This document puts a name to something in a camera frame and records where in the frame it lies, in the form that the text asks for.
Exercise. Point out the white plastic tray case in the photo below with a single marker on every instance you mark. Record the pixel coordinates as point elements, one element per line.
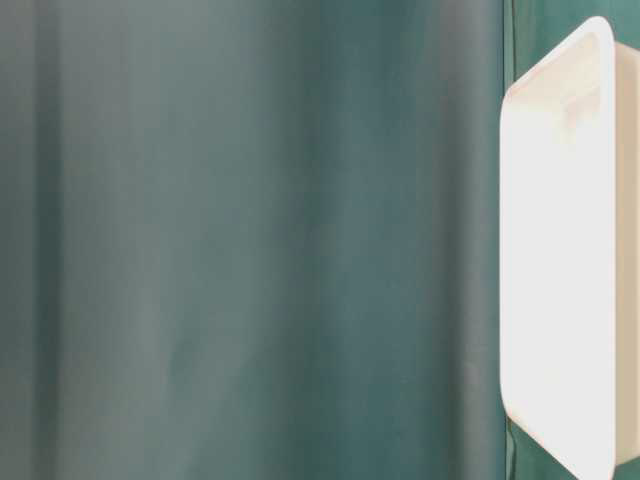
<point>569,252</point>

